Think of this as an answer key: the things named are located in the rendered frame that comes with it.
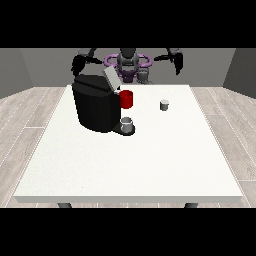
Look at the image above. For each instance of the red pod holder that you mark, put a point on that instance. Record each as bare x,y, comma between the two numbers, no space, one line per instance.
126,99

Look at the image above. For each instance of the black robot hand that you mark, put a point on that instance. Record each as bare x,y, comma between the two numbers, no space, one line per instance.
78,63
178,62

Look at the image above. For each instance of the small grey cup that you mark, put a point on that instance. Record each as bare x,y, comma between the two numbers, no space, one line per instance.
126,125

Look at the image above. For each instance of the dark table leg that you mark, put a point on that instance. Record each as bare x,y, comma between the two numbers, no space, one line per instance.
64,205
191,205

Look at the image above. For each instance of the small grey coffee pod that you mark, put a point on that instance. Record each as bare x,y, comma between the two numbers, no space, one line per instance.
164,105

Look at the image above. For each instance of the pale grey machine lid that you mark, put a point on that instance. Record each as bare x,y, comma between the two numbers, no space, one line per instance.
111,77

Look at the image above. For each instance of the black coffee machine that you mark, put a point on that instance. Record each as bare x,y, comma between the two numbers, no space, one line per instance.
95,106

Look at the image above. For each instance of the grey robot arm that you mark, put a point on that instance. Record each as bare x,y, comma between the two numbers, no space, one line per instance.
174,51
87,51

